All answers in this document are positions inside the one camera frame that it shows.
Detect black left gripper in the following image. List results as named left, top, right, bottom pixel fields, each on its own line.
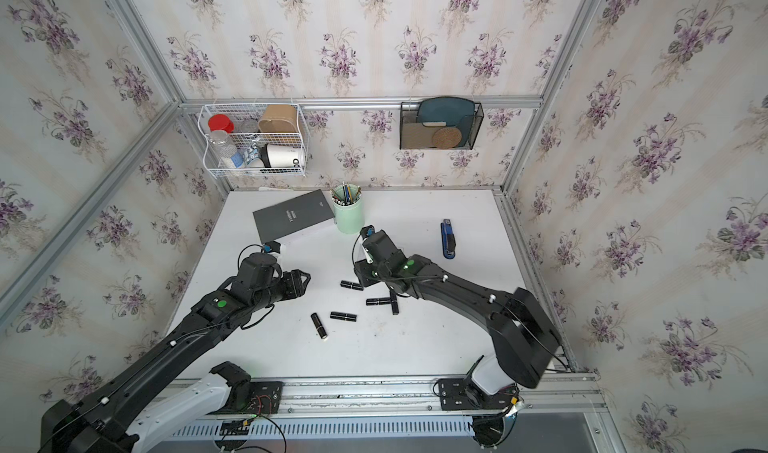
left=250, top=270, right=315, bottom=315

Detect black lipstick silver band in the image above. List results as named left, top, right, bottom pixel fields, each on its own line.
left=365, top=297, right=392, bottom=306
left=390, top=291, right=400, bottom=316

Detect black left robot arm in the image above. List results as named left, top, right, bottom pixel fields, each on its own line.
left=39, top=253, right=311, bottom=452

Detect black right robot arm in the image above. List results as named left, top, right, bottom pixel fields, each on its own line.
left=354, top=226, right=562, bottom=389

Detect black lipstick upright silver band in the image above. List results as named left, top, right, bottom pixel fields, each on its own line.
left=390, top=291, right=400, bottom=316

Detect dark grey notebook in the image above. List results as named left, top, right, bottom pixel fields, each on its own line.
left=252, top=190, right=335, bottom=244

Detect mint green pen cup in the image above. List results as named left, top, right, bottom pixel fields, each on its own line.
left=332, top=198, right=364, bottom=234

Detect pens in cup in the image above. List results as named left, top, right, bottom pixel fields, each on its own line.
left=331, top=183, right=362, bottom=207

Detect white cylindrical speaker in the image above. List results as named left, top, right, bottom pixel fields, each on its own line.
left=260, top=144, right=306, bottom=169

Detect clear plastic bottle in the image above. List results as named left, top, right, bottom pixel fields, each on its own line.
left=210, top=130, right=244, bottom=169

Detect red lidded jar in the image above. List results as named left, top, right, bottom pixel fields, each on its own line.
left=207, top=114, right=235, bottom=134

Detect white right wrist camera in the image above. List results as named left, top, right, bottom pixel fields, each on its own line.
left=360, top=225, right=376, bottom=240

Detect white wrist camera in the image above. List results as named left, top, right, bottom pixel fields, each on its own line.
left=261, top=241, right=281, bottom=254
left=360, top=225, right=376, bottom=240

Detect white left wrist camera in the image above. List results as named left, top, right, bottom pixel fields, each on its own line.
left=261, top=241, right=281, bottom=254

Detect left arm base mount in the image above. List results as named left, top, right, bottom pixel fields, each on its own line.
left=210, top=362, right=284, bottom=415

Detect black mesh wall organizer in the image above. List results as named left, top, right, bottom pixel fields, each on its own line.
left=399, top=100, right=485, bottom=150

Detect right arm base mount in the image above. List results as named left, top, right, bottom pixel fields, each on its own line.
left=432, top=375, right=520, bottom=411

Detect white wire wall basket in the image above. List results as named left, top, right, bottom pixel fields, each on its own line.
left=197, top=102, right=310, bottom=178

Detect aluminium front rail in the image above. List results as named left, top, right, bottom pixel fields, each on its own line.
left=155, top=373, right=607, bottom=418

